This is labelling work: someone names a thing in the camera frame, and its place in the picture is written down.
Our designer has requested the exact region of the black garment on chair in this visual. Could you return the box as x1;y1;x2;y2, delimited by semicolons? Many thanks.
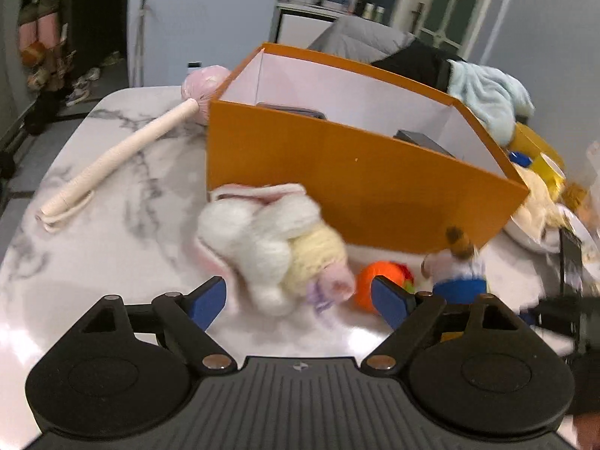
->
371;40;462;93

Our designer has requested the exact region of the orange crochet fruit toy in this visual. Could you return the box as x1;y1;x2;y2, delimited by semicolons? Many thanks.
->
354;260;417;315

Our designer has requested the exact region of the dark shoe shelf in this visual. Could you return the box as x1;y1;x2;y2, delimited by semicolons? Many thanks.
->
1;0;127;132

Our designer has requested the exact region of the green glass panel door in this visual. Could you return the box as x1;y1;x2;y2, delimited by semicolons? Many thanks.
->
390;0;491;58

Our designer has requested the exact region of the light blue towel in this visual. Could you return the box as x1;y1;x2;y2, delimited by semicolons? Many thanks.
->
447;60;535;146

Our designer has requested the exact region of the black phone in box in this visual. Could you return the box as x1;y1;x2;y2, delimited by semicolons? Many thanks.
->
394;130;453;158

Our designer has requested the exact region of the white crochet bunny doll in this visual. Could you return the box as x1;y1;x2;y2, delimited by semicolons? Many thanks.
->
194;183;356;317

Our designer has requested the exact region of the plush bear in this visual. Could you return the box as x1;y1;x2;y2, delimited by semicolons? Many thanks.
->
421;226;487;305

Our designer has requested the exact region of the pink rope-handled massage hammer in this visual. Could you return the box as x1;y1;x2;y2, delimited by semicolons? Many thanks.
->
37;65;231;232

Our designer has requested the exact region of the white drawer cabinet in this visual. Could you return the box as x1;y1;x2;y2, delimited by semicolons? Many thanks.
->
270;3;344;49

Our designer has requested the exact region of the yellow container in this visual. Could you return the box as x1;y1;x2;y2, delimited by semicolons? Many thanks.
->
507;122;567;201

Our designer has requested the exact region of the orange cardboard storage box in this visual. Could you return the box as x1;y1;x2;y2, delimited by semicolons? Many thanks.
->
207;44;529;254

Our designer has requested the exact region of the broom leaning on wall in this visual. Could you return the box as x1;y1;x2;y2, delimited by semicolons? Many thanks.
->
132;0;147;87

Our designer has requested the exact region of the grey quilted jacket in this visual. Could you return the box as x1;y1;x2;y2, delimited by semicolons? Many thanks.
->
308;15;415;64

